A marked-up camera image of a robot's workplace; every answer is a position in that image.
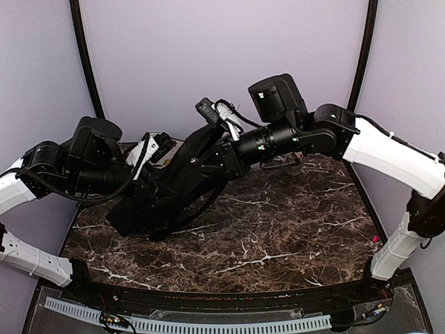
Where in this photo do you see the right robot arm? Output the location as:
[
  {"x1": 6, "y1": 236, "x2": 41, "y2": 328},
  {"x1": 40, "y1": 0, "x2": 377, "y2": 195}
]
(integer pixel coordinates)
[{"x1": 342, "y1": 117, "x2": 444, "y2": 302}]

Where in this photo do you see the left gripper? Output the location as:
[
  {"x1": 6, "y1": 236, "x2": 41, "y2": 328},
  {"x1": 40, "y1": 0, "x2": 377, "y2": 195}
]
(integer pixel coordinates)
[{"x1": 70, "y1": 160, "x2": 177, "y2": 213}]

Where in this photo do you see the black student bag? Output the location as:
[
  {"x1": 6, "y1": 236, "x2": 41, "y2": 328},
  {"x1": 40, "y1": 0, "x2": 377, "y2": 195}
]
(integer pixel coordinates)
[{"x1": 106, "y1": 125, "x2": 250, "y2": 241}]

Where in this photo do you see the cream floral mug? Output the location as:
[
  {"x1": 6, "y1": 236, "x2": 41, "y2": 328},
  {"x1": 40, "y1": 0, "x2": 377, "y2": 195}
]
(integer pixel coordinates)
[{"x1": 280, "y1": 153, "x2": 304, "y2": 177}]

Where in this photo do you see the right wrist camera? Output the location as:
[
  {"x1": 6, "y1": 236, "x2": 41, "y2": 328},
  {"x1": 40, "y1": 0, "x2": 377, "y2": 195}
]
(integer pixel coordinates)
[{"x1": 248, "y1": 73, "x2": 309, "y2": 128}]

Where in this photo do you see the floral fabric coaster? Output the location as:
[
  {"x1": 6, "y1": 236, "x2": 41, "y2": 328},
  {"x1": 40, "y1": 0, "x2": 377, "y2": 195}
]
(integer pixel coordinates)
[{"x1": 152, "y1": 138, "x2": 184, "y2": 169}]

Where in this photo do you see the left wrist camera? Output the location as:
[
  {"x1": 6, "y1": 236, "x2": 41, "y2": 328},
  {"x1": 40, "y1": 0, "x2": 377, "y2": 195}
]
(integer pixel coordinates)
[{"x1": 67, "y1": 116, "x2": 124, "y2": 168}]

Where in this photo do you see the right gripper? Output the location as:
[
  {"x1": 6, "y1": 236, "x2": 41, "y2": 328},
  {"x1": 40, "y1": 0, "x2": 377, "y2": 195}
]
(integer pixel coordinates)
[{"x1": 193, "y1": 116, "x2": 302, "y2": 180}]

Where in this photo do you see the black front rail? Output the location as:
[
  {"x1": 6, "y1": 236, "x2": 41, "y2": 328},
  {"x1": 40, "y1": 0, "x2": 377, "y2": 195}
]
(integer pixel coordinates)
[{"x1": 59, "y1": 269, "x2": 414, "y2": 314}]

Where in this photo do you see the left black frame post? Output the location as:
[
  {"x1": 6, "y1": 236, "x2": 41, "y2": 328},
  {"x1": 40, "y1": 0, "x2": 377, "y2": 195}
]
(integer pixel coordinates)
[{"x1": 69, "y1": 0, "x2": 106, "y2": 119}]

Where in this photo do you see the small circuit board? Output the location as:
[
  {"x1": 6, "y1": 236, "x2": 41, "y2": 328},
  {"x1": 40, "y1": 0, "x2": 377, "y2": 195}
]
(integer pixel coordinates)
[{"x1": 99, "y1": 312, "x2": 129, "y2": 328}]

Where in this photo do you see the white slotted cable duct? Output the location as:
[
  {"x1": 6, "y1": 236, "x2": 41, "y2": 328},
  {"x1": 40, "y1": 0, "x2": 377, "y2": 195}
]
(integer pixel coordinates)
[{"x1": 43, "y1": 297, "x2": 332, "y2": 333}]

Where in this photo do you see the black frame post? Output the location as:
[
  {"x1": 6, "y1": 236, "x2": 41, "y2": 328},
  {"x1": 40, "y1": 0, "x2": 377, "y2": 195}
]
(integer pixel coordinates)
[
  {"x1": 347, "y1": 0, "x2": 379, "y2": 112},
  {"x1": 69, "y1": 0, "x2": 106, "y2": 119}
]

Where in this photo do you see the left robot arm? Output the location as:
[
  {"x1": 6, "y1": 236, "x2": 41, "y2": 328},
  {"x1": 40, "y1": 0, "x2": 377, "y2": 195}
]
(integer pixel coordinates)
[{"x1": 1, "y1": 194, "x2": 76, "y2": 296}]

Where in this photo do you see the right black frame post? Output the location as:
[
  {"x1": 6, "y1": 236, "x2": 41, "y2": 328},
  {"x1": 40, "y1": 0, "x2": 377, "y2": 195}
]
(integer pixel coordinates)
[{"x1": 347, "y1": 0, "x2": 379, "y2": 112}]

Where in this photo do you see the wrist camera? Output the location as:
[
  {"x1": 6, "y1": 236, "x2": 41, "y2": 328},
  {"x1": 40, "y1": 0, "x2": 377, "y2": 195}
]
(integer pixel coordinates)
[
  {"x1": 67, "y1": 116, "x2": 124, "y2": 168},
  {"x1": 248, "y1": 73, "x2": 309, "y2": 128}
]

